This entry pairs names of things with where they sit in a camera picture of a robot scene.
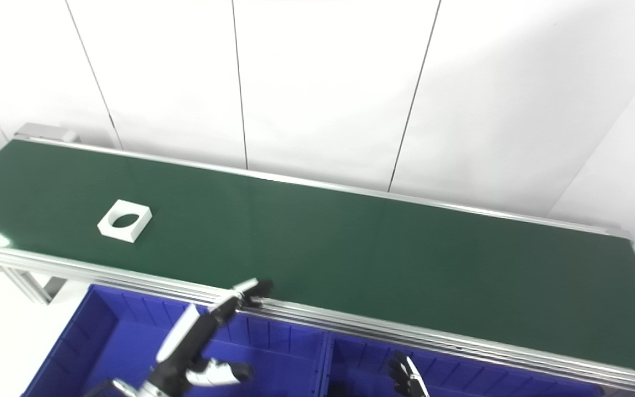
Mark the grey conveyor motor box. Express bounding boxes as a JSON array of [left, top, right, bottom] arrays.
[[13, 122, 82, 144]]

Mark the blue bin with white parts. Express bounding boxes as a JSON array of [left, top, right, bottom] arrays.
[[20, 283, 330, 397]]

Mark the green conveyor belt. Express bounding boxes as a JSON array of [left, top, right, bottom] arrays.
[[0, 140, 635, 378], [0, 136, 635, 396]]

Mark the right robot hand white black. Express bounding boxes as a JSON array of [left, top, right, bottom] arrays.
[[388, 350, 429, 397]]

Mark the aluminium conveyor leg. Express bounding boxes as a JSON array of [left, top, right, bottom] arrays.
[[0, 266, 68, 305]]

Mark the blue bin with black parts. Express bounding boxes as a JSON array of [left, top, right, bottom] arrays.
[[324, 331, 607, 397]]

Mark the white square part with hole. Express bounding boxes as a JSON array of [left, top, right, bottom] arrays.
[[97, 200, 153, 243]]

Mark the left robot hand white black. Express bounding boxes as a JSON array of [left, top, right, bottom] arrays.
[[147, 278, 274, 397]]

